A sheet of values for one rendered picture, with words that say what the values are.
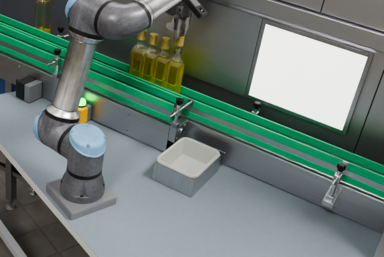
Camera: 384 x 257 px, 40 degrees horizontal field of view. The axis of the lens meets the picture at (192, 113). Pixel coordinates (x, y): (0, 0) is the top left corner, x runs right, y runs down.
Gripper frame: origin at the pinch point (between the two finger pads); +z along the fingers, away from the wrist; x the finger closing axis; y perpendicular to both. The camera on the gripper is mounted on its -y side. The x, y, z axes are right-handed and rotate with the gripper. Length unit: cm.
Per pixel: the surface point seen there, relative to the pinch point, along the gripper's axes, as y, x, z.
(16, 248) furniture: 32, 53, 98
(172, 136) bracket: -13.2, 14.3, 34.5
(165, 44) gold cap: 4.8, 2.5, 4.6
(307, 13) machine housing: -41.8, -17.5, -20.3
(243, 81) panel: -24.4, -14.7, 14.2
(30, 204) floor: 69, 14, 118
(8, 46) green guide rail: 75, 23, 27
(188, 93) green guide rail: -6.3, -3.7, 23.8
